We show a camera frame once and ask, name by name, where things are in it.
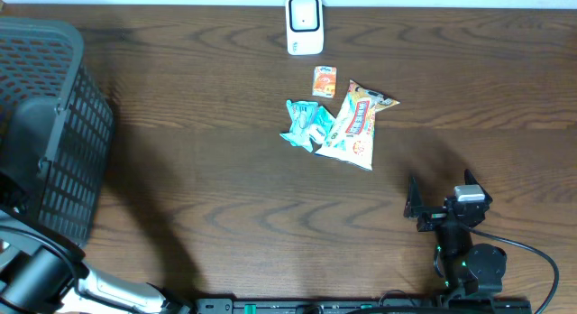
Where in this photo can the small orange box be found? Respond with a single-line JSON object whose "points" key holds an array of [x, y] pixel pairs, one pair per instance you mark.
{"points": [[324, 81]]}

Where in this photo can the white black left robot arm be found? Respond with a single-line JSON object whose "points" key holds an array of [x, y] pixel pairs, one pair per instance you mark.
{"points": [[44, 272]]}

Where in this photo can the grey plastic mesh basket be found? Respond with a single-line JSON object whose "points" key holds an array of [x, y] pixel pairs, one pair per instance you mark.
{"points": [[56, 127]]}

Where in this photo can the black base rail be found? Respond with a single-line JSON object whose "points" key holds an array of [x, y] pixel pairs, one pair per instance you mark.
{"points": [[388, 305]]}

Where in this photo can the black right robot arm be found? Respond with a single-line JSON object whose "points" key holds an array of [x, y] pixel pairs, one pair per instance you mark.
{"points": [[469, 269]]}

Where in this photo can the green tissue pack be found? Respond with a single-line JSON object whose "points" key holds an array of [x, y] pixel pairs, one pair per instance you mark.
{"points": [[310, 124]]}

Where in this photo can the white barcode scanner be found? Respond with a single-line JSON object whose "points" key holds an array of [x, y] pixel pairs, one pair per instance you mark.
{"points": [[304, 27]]}

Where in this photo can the yellow wet wipes pack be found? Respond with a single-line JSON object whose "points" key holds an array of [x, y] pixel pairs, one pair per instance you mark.
{"points": [[351, 138]]}

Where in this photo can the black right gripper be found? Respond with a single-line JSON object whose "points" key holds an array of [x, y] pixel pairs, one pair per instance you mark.
{"points": [[433, 216]]}

